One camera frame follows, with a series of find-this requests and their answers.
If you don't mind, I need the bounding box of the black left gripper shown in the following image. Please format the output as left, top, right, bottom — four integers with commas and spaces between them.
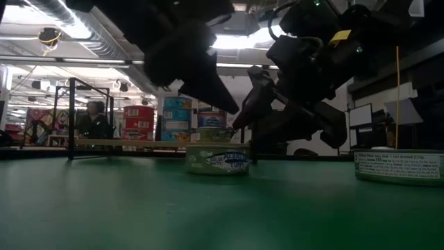
142, 19, 241, 116

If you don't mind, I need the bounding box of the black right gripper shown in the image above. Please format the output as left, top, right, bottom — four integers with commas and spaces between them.
230, 33, 350, 153

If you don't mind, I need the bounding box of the blue and pink tuna can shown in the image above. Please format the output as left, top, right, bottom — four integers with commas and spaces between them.
196, 110, 228, 129

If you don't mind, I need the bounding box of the red tuna can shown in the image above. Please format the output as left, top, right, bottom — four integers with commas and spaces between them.
121, 128, 155, 142
122, 105, 155, 119
122, 117, 155, 131

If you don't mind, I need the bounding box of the wooden shelf board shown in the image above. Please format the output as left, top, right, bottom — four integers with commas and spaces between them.
74, 137, 251, 149

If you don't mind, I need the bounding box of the black chair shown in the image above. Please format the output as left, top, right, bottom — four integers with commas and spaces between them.
293, 147, 319, 158

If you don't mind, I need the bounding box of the bright ceiling light panel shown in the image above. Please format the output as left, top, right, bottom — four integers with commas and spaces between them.
211, 26, 289, 50

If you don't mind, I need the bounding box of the white monitor screen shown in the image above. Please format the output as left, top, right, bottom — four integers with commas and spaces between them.
348, 103, 374, 128

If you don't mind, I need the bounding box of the yellow tape tag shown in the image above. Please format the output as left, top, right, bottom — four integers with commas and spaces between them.
327, 28, 352, 49

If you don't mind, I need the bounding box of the person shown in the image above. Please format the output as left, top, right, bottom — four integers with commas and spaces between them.
75, 100, 114, 140

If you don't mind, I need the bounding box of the green table mat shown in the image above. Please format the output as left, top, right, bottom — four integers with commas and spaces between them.
0, 155, 444, 250

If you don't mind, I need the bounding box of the colourful patterned panel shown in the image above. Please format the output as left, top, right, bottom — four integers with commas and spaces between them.
23, 107, 72, 146

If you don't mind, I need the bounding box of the white column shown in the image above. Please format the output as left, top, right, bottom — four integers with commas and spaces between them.
0, 64, 14, 132

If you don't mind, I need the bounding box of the large silver spiral duct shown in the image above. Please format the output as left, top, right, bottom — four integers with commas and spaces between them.
26, 0, 157, 97

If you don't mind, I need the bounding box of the black metal shelf frame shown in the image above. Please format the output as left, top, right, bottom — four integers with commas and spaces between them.
51, 76, 259, 165

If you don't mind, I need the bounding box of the black wall beam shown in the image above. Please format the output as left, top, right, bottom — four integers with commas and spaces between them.
346, 34, 444, 102

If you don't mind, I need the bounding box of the black hanging cable reel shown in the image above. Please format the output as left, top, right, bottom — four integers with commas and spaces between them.
37, 26, 62, 49

